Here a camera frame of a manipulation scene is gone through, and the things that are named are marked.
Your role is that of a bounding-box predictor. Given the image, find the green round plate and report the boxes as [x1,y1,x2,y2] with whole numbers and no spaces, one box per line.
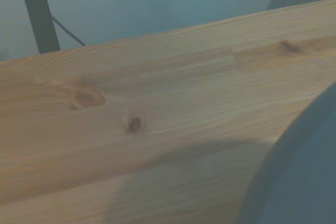
[237,82,336,224]

